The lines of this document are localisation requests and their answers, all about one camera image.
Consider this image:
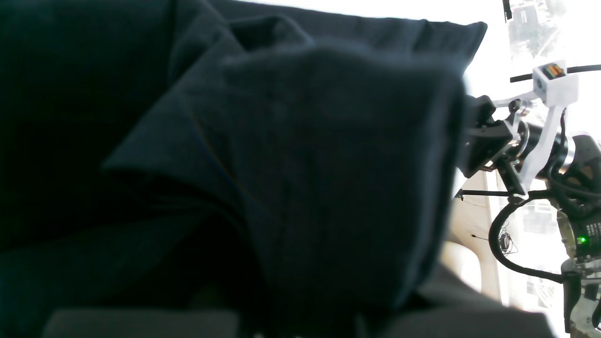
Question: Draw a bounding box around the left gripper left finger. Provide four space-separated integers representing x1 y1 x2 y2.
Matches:
40 308 245 338

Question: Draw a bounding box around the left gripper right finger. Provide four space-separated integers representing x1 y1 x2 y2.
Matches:
376 268 554 338

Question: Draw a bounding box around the black t-shirt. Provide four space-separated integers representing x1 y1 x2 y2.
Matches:
1 0 488 338

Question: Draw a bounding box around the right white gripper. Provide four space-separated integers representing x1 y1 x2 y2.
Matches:
458 60 579 198

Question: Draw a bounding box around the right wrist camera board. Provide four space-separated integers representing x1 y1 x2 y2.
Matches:
541 63 566 80

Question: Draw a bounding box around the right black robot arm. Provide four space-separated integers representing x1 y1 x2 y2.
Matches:
455 61 601 338

